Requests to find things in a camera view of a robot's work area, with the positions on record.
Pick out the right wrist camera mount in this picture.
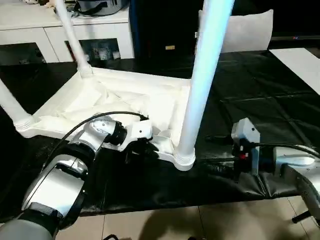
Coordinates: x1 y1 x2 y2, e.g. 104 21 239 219
231 117 261 176

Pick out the white flat board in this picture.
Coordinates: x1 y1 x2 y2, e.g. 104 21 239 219
269 47 320 96

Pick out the dark bag on cabinet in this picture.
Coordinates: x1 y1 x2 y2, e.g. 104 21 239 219
76 0 130 17

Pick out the white plastic table leg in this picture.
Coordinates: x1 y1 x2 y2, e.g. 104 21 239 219
0 79 33 129
175 0 236 163
53 0 94 77

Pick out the black pole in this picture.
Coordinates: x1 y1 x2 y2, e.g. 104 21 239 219
291 209 311 224

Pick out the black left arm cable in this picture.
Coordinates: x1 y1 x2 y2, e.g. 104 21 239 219
39 111 151 176

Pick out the black cabinet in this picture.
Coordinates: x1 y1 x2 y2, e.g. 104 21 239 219
128 0 205 61

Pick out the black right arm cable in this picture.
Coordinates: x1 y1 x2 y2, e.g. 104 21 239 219
249 141 320 160

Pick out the grey cushion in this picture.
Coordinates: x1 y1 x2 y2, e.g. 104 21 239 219
194 9 275 54

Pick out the white cabinet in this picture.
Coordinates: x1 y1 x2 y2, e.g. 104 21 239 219
0 4 136 66

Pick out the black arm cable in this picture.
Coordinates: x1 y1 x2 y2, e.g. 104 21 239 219
39 111 151 176
249 141 320 160

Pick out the dark clutter pile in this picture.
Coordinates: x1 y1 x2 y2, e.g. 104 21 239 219
65 4 81 19

